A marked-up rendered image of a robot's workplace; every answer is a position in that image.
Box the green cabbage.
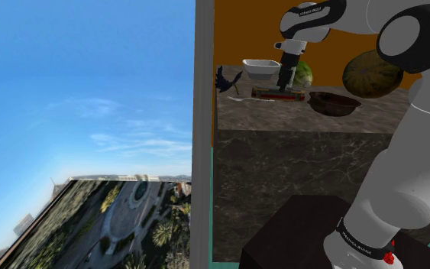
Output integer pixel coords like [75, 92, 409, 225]
[292, 60, 314, 89]

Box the white rectangular bowl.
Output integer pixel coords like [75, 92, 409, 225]
[241, 58, 281, 81]

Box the dark brown bowl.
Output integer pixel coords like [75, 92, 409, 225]
[306, 91, 363, 118]

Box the large green melon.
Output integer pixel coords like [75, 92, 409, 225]
[341, 49, 405, 99]

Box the dark marble counter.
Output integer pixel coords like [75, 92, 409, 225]
[212, 65, 430, 263]

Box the dark robot stand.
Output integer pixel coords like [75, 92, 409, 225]
[238, 194, 430, 269]

